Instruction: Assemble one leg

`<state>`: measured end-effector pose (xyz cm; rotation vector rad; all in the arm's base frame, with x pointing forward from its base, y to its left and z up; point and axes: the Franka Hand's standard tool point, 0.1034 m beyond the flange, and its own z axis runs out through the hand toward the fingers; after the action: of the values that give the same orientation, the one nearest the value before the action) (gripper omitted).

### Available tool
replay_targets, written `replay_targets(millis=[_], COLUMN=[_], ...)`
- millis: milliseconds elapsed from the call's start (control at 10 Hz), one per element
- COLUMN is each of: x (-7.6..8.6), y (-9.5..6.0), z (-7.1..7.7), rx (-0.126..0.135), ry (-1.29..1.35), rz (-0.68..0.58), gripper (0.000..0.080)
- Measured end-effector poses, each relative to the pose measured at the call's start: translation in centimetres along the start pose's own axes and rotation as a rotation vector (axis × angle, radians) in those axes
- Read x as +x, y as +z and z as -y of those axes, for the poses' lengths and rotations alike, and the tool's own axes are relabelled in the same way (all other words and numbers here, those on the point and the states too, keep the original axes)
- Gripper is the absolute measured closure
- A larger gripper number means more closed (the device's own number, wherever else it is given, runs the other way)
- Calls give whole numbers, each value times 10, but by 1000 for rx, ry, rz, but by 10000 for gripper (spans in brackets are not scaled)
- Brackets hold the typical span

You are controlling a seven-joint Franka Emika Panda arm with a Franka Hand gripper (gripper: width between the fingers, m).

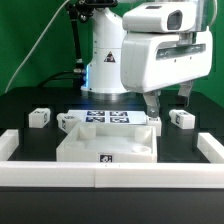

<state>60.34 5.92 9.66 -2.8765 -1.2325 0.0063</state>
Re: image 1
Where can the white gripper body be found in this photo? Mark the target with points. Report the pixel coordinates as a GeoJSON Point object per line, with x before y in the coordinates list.
{"type": "Point", "coordinates": [153, 61]}

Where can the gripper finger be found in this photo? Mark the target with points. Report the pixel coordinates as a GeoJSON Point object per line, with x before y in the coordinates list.
{"type": "Point", "coordinates": [152, 102]}
{"type": "Point", "coordinates": [185, 89]}

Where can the white square tabletop part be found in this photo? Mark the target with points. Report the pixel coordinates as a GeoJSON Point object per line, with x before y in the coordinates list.
{"type": "Point", "coordinates": [109, 143]}

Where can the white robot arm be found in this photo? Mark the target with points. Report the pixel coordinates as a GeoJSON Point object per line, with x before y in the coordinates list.
{"type": "Point", "coordinates": [103, 79]}

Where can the white marker plate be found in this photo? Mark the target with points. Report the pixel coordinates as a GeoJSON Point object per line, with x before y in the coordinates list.
{"type": "Point", "coordinates": [106, 116]}

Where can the white U-shaped obstacle fence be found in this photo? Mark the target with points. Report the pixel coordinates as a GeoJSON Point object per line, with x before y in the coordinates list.
{"type": "Point", "coordinates": [103, 175]}

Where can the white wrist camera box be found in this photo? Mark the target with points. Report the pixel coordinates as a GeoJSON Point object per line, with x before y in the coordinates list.
{"type": "Point", "coordinates": [160, 17]}

